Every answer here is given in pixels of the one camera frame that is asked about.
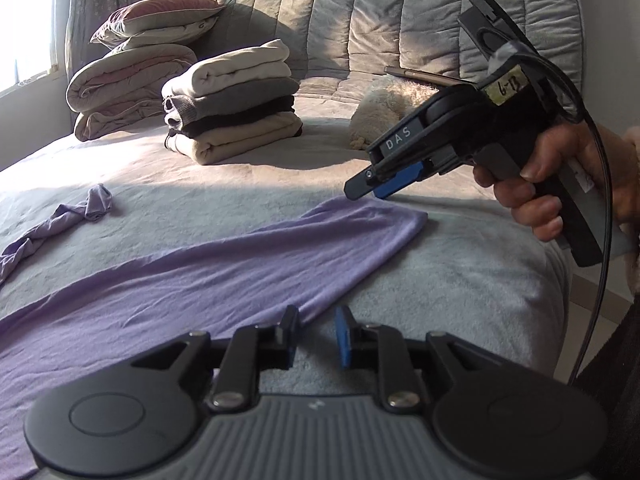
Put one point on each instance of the black folded garment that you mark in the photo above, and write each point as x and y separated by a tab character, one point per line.
235	117

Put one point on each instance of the person's right hand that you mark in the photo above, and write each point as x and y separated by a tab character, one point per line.
530	210

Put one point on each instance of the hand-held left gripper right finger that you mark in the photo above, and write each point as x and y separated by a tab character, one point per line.
344	340

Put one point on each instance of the window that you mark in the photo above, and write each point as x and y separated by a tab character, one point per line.
30	20

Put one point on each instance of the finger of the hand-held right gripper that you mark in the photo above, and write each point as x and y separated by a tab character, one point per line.
360	185
400	182

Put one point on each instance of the beige and pink pillow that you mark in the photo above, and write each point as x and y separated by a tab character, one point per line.
160	20

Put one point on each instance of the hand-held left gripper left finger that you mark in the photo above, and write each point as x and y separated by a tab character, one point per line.
290	347

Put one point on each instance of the grey folded sweater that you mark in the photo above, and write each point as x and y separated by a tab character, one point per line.
240	97

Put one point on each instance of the folded beige quilt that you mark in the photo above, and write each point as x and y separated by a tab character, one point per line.
110	90

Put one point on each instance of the thin dark flat object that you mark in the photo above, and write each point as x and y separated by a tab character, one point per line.
425	75

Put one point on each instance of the purple pants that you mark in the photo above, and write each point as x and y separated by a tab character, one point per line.
250	270

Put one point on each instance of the white fluffy dog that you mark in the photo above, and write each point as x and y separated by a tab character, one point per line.
390	110

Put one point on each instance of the grey padded headboard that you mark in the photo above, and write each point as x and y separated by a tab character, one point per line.
375	10

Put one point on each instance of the grey bed blanket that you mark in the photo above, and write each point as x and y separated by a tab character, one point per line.
200	190

